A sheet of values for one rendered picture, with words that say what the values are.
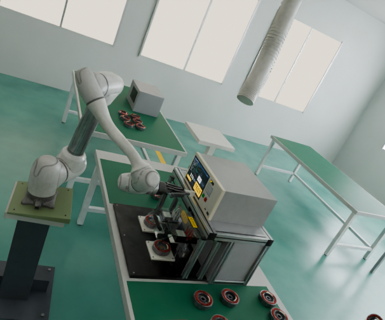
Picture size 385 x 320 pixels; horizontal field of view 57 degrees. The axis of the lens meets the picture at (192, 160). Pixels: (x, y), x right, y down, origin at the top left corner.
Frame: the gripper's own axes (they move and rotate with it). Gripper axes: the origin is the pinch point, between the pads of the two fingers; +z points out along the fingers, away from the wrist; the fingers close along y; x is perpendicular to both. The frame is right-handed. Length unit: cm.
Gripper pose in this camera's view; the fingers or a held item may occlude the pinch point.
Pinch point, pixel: (189, 193)
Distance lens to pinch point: 203.7
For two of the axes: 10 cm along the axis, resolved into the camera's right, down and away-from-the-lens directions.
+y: 3.1, 5.0, -8.1
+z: 8.7, 1.9, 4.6
